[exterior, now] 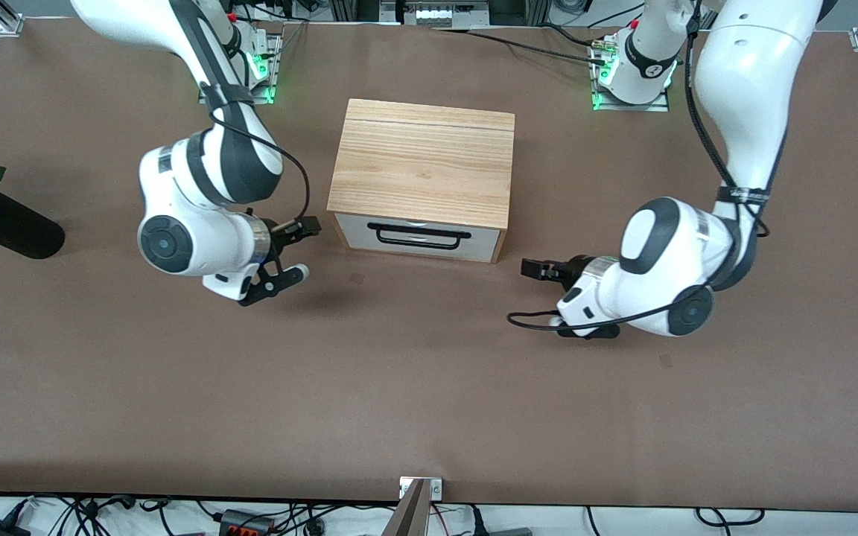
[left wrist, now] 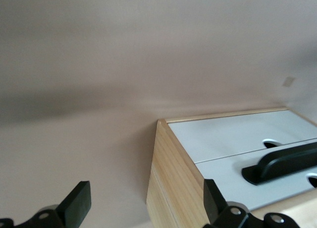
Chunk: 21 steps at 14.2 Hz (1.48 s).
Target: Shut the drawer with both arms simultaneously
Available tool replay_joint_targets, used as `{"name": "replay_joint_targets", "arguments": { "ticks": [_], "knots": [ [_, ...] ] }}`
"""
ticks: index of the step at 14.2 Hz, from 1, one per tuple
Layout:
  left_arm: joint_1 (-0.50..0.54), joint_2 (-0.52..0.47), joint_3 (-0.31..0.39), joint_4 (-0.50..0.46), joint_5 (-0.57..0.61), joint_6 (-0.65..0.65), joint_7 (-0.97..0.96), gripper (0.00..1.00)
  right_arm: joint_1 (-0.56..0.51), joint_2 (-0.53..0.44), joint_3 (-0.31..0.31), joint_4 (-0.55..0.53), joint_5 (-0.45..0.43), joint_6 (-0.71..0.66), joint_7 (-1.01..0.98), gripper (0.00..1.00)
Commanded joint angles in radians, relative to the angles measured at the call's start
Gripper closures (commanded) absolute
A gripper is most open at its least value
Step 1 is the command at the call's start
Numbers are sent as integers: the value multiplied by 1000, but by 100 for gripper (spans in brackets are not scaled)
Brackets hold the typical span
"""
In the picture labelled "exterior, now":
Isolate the white power strip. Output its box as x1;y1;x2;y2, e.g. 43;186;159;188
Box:
398;0;476;29

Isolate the grey slanted camera beam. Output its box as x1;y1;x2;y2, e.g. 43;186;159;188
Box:
383;479;430;536

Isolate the long black table cable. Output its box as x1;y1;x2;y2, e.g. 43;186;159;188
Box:
429;26;612;68

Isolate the short black table cable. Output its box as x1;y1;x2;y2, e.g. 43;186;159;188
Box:
539;22;597;49

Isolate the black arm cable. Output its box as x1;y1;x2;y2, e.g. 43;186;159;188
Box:
202;86;312;228
507;0;772;332

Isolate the black box with red connectors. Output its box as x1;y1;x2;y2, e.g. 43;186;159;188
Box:
219;508;275;536

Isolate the black looped floor cable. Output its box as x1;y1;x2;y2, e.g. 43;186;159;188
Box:
693;506;766;529

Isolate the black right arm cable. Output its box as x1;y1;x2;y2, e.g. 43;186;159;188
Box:
202;86;312;228

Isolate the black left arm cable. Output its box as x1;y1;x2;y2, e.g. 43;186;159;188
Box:
507;0;772;332

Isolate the wooden drawer cabinet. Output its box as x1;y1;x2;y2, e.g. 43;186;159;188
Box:
326;98;516;264

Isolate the white drawer with black handle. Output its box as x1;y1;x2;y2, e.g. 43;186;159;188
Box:
336;214;502;261

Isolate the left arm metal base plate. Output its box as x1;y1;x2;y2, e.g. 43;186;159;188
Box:
591;33;672;112

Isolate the black ribbed vase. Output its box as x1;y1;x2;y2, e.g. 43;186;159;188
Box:
0;190;66;260

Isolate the metal table edge bracket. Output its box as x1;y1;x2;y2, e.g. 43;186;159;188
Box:
399;476;444;501

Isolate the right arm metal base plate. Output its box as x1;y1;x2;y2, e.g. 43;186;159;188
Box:
198;21;285;105

